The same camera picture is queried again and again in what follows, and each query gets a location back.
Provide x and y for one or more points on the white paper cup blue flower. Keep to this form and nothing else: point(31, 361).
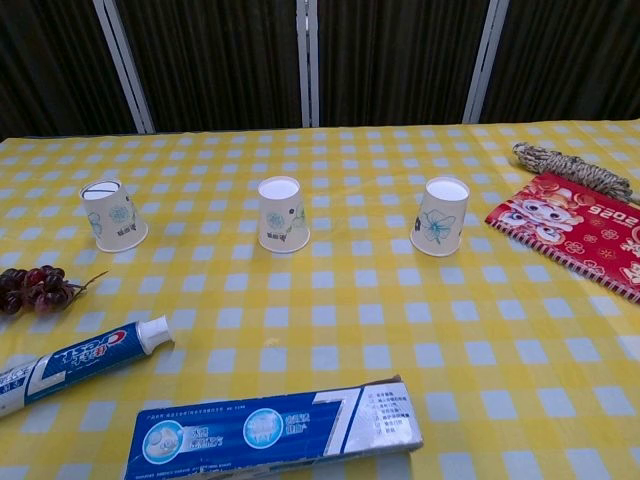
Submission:
point(440, 225)

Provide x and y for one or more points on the paper cup with black line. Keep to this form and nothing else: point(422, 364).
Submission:
point(112, 220)

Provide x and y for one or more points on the white paper cup green flowers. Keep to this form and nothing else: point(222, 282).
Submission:
point(281, 217)

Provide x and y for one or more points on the yellow checkered tablecloth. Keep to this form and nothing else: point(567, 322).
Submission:
point(350, 310)

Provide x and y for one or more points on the blue toothpaste carton box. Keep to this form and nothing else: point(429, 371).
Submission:
point(250, 430)

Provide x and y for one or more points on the red spiral desk calendar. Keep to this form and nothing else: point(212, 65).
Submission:
point(575, 227)

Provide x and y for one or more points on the blue white toothpaste tube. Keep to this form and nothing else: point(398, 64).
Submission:
point(90, 357)

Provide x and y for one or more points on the dark red grape bunch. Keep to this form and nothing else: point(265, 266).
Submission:
point(40, 291)

